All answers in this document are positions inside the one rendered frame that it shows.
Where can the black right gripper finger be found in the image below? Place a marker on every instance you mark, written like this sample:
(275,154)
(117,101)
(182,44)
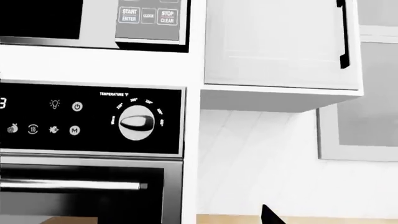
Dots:
(270,217)

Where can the oven door with dark glass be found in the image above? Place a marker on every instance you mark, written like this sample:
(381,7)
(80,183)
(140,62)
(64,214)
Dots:
(93,205)

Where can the silver microwave with keypad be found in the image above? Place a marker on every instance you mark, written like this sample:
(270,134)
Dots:
(149,23)

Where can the microwave door with dark glass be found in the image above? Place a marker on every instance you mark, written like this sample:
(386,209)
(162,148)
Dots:
(40,21)

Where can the white tall appliance cabinet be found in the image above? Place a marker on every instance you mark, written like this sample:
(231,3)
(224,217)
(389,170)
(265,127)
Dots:
(192,116)

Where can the round silver temperature knob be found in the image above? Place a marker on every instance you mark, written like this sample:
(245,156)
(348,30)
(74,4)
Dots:
(136,122)

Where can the black built-in oven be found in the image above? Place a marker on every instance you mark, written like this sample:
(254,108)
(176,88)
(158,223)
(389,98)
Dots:
(93,121)

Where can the white wall cabinet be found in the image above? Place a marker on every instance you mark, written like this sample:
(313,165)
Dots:
(273,46)

